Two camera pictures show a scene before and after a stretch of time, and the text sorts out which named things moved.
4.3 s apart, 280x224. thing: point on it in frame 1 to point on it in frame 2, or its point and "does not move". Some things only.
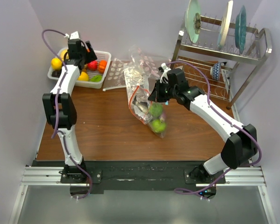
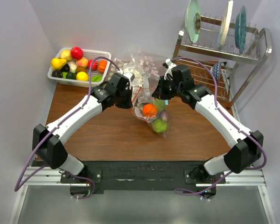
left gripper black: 90,55 to 128,104
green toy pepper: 96,78 does not move
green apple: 158,126 does not move
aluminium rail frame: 32,175 does not move
